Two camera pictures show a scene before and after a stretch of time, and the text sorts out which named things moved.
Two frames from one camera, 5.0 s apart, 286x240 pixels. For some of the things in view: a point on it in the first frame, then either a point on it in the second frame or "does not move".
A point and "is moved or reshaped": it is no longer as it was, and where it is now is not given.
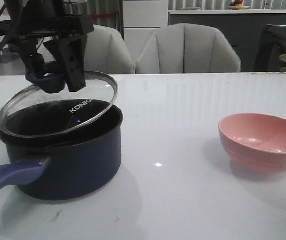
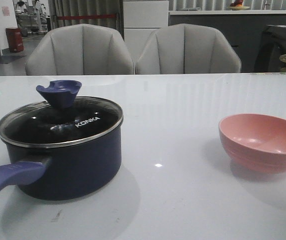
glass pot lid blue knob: (28, 113) is moved or reshaped
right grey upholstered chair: (186, 48) does not move
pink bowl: (261, 142) does not move
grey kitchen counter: (245, 28) does not move
